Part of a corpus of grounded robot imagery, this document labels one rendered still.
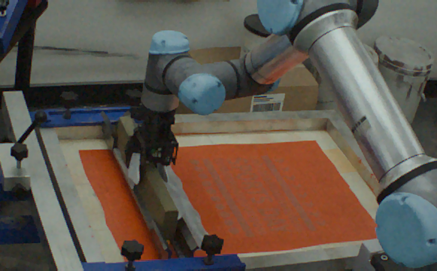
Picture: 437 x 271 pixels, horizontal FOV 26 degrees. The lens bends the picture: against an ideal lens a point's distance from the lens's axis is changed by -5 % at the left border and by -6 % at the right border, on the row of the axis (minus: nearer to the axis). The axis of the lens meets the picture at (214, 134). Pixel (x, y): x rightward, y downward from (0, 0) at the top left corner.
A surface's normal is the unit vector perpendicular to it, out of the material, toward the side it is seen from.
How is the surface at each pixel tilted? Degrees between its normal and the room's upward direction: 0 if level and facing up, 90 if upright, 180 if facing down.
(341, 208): 0
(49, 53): 90
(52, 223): 0
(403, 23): 90
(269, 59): 103
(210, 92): 91
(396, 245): 93
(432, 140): 0
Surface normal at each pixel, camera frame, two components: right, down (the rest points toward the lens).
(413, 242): -0.76, 0.27
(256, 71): -0.64, 0.50
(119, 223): 0.17, -0.85
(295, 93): 0.40, 0.50
